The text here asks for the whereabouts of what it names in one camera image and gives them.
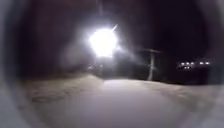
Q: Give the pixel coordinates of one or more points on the bright street lamp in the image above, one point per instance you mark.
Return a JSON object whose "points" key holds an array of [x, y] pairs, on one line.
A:
{"points": [[103, 42]]}

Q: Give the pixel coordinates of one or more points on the pale pole with crossbar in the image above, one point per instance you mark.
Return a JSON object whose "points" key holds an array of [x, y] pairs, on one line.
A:
{"points": [[151, 66]]}

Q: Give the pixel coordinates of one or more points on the pale asphalt path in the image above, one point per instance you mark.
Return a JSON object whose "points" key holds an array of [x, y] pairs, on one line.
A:
{"points": [[116, 106]]}

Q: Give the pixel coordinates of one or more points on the rough pale ground verge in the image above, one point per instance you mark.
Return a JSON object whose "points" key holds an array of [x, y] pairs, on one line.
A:
{"points": [[186, 93], [56, 90]]}

